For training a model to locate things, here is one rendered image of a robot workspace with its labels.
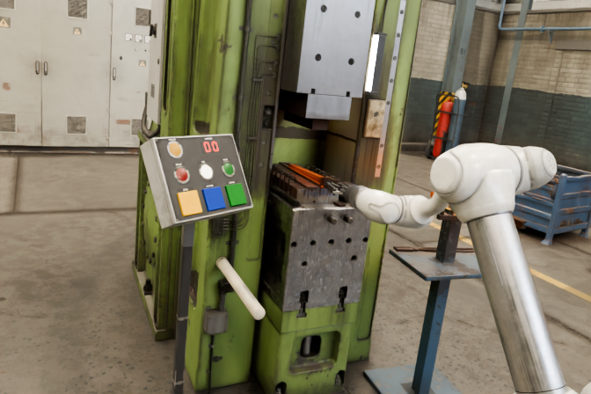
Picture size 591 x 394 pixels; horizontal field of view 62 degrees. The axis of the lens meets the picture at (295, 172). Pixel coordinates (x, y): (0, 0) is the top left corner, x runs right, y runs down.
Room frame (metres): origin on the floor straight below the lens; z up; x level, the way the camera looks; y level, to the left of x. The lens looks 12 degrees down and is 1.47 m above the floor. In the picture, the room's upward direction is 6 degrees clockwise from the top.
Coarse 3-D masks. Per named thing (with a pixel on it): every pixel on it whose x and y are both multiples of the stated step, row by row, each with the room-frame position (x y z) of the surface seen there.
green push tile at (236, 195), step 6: (228, 186) 1.63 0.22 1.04; (234, 186) 1.65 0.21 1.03; (240, 186) 1.67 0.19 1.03; (228, 192) 1.62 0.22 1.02; (234, 192) 1.64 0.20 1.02; (240, 192) 1.66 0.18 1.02; (228, 198) 1.62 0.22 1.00; (234, 198) 1.63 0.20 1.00; (240, 198) 1.65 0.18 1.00; (234, 204) 1.62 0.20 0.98; (240, 204) 1.64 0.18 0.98
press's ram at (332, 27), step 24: (312, 0) 1.92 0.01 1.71; (336, 0) 1.96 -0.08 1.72; (360, 0) 2.01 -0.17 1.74; (288, 24) 2.03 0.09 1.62; (312, 24) 1.92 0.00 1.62; (336, 24) 1.97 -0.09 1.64; (360, 24) 2.02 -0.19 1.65; (288, 48) 2.01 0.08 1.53; (312, 48) 1.93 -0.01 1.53; (336, 48) 1.98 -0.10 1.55; (360, 48) 2.02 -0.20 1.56; (288, 72) 1.99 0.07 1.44; (312, 72) 1.94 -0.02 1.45; (336, 72) 1.98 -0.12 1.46; (360, 72) 2.03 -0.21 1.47; (360, 96) 2.04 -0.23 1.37
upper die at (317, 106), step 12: (288, 96) 2.09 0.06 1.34; (300, 96) 1.99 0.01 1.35; (312, 96) 1.94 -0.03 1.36; (324, 96) 1.96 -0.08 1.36; (336, 96) 1.99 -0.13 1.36; (288, 108) 2.08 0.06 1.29; (300, 108) 1.98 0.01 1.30; (312, 108) 1.94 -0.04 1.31; (324, 108) 1.97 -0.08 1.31; (336, 108) 1.99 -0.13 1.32; (348, 108) 2.02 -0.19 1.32
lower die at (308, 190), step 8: (272, 168) 2.27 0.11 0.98; (280, 168) 2.25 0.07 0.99; (288, 168) 2.24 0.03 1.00; (304, 168) 2.30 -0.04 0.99; (288, 176) 2.12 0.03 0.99; (296, 176) 2.12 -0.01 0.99; (304, 176) 2.10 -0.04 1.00; (296, 184) 2.01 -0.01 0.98; (304, 184) 1.99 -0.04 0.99; (312, 184) 2.01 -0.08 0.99; (296, 192) 1.93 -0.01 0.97; (304, 192) 1.95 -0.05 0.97; (312, 192) 1.96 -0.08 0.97; (320, 192) 1.98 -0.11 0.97; (328, 192) 2.00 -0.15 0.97; (304, 200) 1.95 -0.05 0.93; (312, 200) 1.97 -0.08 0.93; (320, 200) 1.98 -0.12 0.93; (328, 200) 2.00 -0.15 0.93; (336, 200) 2.02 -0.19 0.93
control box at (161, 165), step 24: (144, 144) 1.53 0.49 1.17; (168, 144) 1.54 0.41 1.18; (192, 144) 1.61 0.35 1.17; (168, 168) 1.50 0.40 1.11; (192, 168) 1.57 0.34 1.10; (216, 168) 1.64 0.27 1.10; (240, 168) 1.72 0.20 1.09; (168, 192) 1.46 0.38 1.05; (168, 216) 1.45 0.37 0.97; (192, 216) 1.48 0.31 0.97; (216, 216) 1.62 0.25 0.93
